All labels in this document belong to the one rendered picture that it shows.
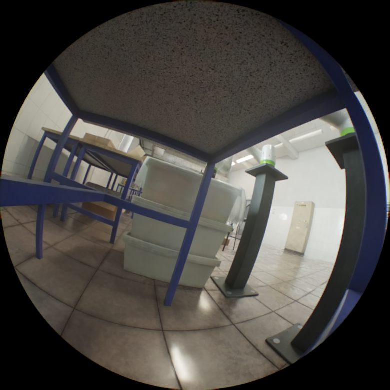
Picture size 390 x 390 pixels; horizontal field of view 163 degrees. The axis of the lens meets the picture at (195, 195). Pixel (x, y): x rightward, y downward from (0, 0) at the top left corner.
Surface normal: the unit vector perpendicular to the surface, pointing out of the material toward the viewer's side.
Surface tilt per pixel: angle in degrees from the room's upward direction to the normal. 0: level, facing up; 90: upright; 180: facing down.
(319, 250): 90
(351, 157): 90
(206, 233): 96
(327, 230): 90
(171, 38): 180
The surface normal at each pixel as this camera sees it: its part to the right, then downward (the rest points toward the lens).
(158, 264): 0.17, 0.04
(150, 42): -0.29, 0.95
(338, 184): -0.90, -0.32
